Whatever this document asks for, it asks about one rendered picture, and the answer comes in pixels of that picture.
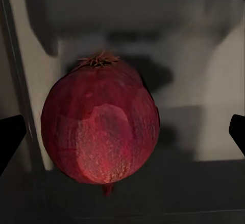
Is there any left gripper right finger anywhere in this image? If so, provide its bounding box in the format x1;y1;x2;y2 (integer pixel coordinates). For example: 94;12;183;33
229;114;245;156

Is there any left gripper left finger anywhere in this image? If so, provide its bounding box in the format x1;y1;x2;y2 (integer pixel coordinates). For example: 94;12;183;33
0;115;27;176

